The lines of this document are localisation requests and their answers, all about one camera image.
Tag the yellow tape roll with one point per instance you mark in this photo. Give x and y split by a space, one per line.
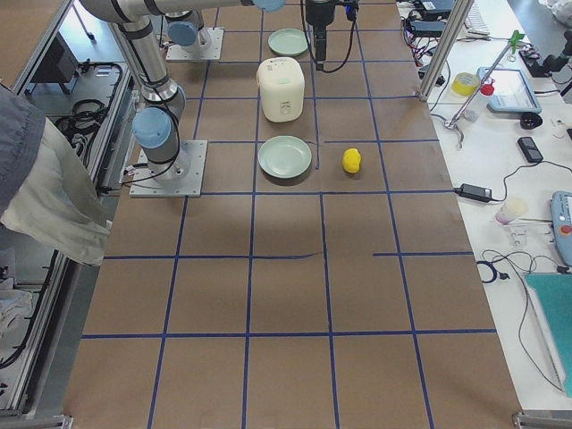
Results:
465 84

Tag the green plate near arm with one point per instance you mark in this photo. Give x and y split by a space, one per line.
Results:
288 42
284 157

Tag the teal cutting mat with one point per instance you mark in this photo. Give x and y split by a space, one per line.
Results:
554 293

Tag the red cap squeeze bottle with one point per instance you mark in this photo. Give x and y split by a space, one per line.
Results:
479 102

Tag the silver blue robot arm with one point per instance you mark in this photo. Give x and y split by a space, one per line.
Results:
139 44
195 18

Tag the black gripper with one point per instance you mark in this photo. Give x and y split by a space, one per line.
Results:
317 14

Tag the white plastic cup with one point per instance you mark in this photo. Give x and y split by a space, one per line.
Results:
511 209

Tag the aluminium frame post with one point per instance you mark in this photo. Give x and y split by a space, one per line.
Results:
454 24

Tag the yellow lemon toy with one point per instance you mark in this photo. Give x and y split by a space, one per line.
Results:
351 160

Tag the person in beige trousers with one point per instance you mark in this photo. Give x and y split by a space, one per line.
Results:
46 192

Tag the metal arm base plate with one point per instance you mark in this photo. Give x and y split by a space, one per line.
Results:
183 179
189 44

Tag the metal rod stand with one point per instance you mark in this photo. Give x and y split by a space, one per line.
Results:
513 43

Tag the black phone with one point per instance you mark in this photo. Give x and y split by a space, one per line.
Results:
529 150

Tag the white rice cooker orange handle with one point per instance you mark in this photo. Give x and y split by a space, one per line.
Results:
282 84

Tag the blue teach pendant tablet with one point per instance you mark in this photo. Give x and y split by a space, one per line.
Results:
513 93

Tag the black power adapter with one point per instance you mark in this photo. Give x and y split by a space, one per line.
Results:
474 192

